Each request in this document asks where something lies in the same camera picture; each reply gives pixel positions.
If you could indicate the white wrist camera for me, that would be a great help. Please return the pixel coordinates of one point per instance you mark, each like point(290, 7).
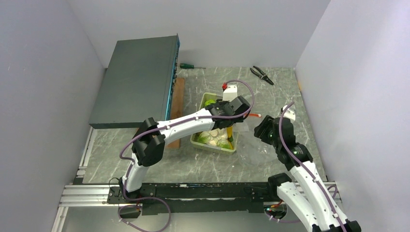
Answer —
point(230, 92)
point(289, 114)

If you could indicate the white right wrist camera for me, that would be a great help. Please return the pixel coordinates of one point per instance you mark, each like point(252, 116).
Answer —
point(289, 114)

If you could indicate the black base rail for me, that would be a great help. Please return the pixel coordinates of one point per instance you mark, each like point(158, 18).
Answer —
point(155, 198)

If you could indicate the black handled pliers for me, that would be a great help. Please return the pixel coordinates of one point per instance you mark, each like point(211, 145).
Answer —
point(261, 74)

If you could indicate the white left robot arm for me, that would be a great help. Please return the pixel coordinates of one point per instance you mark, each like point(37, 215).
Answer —
point(152, 137)

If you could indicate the light green perforated basket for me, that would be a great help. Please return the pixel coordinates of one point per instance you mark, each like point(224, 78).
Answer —
point(214, 148)

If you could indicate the green lime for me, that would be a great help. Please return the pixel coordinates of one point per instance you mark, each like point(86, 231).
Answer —
point(209, 102)

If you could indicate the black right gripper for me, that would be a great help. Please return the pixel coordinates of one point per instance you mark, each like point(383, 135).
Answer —
point(261, 130)

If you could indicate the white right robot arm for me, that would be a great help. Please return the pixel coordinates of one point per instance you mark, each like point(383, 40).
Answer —
point(302, 189)

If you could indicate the dark grey metal box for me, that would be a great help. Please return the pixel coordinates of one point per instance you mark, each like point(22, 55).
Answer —
point(138, 83)

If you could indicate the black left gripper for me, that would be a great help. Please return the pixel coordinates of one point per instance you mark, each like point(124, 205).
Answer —
point(222, 104)

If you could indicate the white cauliflower with leaves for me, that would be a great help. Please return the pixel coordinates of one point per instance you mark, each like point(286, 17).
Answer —
point(217, 137)

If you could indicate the clear zip bag orange zipper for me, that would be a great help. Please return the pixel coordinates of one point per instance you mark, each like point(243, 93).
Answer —
point(253, 151)

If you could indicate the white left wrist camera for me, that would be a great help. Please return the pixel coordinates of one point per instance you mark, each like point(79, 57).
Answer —
point(230, 92)

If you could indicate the wooden board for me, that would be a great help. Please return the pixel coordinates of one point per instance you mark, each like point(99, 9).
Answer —
point(177, 98)

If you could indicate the green handled screwdriver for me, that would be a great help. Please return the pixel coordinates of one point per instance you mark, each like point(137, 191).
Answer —
point(189, 66)

